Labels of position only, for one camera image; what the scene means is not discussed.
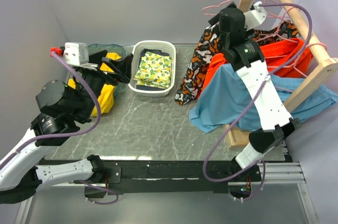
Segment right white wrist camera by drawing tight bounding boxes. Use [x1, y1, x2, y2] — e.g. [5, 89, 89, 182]
[244, 1, 267, 31]

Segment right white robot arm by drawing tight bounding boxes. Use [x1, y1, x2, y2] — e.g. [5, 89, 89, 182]
[215, 3, 301, 181]

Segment pink wire hanger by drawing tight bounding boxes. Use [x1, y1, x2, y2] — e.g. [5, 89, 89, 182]
[252, 10, 301, 46]
[202, 0, 285, 21]

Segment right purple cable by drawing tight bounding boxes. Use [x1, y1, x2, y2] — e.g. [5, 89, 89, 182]
[203, 3, 314, 205]

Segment pink hanger holding orange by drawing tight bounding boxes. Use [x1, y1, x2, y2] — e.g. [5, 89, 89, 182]
[267, 42, 327, 78]

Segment wooden clothes rack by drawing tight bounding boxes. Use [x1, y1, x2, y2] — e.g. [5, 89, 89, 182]
[226, 0, 337, 150]

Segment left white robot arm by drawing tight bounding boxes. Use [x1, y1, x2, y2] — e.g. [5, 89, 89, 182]
[1, 49, 133, 204]

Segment teal plastic bin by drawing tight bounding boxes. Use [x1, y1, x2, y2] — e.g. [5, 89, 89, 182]
[87, 43, 127, 95]

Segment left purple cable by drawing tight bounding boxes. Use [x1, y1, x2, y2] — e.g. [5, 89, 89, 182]
[0, 51, 119, 206]

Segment lemon print folded cloth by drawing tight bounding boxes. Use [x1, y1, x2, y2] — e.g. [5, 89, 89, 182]
[133, 51, 173, 89]

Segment yellow shorts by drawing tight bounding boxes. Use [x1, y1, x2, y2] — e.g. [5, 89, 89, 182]
[67, 53, 121, 117]

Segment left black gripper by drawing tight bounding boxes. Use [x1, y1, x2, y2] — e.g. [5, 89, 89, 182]
[77, 50, 135, 120]

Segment aluminium rail frame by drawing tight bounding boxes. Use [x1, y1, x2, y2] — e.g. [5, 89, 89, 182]
[15, 163, 317, 223]

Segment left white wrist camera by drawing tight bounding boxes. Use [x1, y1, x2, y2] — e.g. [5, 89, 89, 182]
[50, 42, 98, 70]

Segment purple cable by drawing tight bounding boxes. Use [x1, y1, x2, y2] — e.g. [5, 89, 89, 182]
[203, 3, 314, 205]
[0, 51, 119, 206]

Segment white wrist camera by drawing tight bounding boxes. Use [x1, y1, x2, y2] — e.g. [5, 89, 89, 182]
[50, 42, 98, 70]
[244, 1, 267, 31]

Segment camouflage patterned shorts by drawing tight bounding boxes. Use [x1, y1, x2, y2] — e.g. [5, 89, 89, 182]
[174, 20, 301, 106]

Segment white plastic basket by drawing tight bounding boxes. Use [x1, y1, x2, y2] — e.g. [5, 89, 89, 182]
[128, 40, 176, 97]

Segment light blue shorts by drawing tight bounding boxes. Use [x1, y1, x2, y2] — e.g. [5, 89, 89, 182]
[189, 64, 337, 133]

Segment orange shorts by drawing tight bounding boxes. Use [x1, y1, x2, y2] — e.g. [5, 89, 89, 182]
[202, 38, 313, 89]

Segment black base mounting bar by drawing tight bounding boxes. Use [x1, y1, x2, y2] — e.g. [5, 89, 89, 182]
[73, 159, 265, 195]

